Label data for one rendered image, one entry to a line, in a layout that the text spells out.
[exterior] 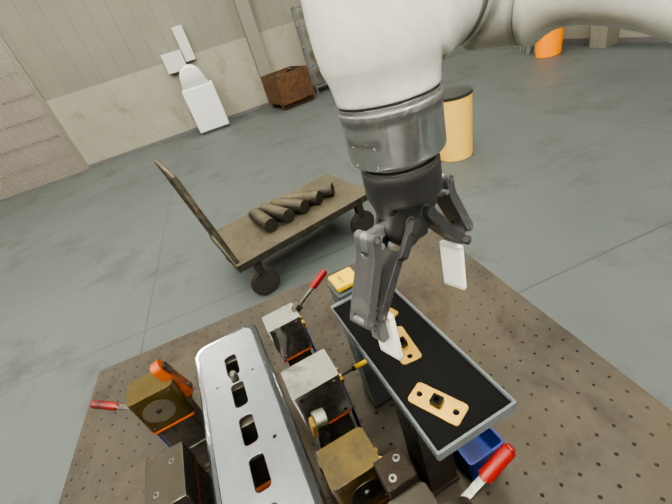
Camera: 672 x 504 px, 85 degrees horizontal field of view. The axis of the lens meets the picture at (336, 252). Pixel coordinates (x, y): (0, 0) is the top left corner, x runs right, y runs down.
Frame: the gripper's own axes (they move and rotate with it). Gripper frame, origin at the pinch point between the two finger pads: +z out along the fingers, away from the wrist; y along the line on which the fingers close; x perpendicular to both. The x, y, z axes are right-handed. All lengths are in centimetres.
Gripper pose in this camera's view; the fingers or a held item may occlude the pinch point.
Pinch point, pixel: (424, 310)
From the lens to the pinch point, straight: 47.3
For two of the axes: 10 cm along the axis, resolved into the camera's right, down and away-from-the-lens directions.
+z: 2.5, 8.0, 5.4
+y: -7.0, 5.4, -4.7
